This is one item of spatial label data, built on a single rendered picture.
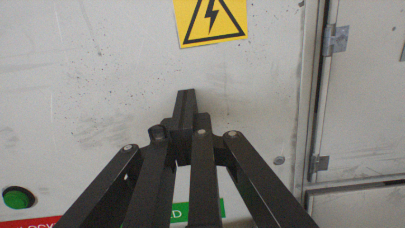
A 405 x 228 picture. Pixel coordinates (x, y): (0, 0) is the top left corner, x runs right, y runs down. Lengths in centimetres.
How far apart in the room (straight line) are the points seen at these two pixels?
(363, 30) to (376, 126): 23
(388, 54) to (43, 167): 60
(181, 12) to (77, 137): 16
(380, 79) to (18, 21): 58
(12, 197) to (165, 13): 26
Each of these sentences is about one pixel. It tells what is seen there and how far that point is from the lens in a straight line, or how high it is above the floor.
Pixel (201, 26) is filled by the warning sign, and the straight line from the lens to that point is 19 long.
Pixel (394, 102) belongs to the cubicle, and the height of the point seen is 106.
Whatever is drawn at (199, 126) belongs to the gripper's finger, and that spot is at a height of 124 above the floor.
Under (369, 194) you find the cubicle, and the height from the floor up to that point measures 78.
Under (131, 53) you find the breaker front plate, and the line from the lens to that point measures 20.
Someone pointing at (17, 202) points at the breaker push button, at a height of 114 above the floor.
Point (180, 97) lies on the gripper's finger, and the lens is 19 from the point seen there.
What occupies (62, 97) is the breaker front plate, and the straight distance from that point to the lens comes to 24.
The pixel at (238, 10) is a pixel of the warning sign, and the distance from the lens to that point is 19.
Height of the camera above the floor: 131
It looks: 27 degrees down
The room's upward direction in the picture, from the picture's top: 9 degrees counter-clockwise
